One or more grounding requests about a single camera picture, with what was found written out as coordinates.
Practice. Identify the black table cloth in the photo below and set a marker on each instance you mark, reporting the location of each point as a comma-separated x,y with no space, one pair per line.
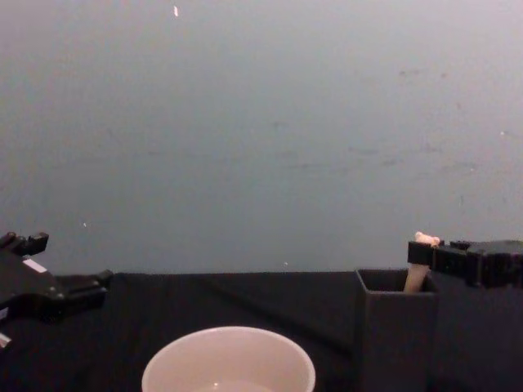
229,298

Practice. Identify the white round bowl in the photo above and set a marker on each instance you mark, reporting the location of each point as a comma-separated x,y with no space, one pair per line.
204,359

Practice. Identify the black square holder box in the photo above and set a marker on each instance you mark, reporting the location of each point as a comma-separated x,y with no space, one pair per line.
400,339

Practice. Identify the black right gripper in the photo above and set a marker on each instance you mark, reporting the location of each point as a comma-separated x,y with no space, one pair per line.
496,263

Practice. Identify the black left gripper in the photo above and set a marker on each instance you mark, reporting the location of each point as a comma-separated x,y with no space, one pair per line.
28,290

